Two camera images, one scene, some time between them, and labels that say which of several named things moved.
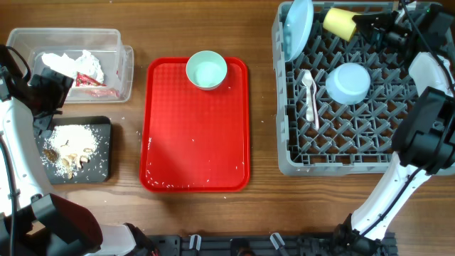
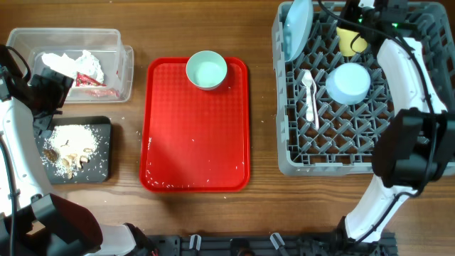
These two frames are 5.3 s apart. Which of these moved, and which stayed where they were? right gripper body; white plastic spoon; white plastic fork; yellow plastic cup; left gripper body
Moved: yellow plastic cup; right gripper body
Stayed: white plastic fork; left gripper body; white plastic spoon
